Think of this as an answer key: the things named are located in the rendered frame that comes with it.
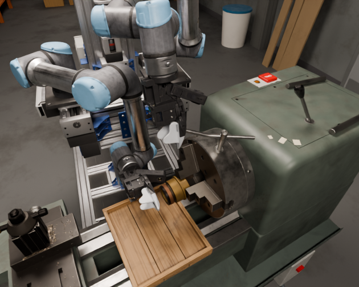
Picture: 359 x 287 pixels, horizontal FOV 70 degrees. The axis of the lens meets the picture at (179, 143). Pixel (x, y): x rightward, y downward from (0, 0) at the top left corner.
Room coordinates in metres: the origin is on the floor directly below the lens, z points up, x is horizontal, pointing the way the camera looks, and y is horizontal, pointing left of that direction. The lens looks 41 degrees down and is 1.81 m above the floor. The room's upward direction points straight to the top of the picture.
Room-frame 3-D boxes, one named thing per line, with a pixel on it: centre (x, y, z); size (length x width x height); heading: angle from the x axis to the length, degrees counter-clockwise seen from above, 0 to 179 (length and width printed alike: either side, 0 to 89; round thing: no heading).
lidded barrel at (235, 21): (4.93, -1.01, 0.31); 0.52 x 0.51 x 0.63; 111
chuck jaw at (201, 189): (0.54, -0.10, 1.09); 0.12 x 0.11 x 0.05; 29
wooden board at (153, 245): (0.54, 0.10, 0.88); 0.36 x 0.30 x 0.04; 29
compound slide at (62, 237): (0.43, 0.44, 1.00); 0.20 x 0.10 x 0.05; 119
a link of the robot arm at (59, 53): (1.13, 0.55, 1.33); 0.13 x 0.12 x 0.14; 146
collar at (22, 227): (0.42, 0.47, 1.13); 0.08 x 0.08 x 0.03
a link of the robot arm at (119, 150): (0.76, 0.23, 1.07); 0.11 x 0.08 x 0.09; 29
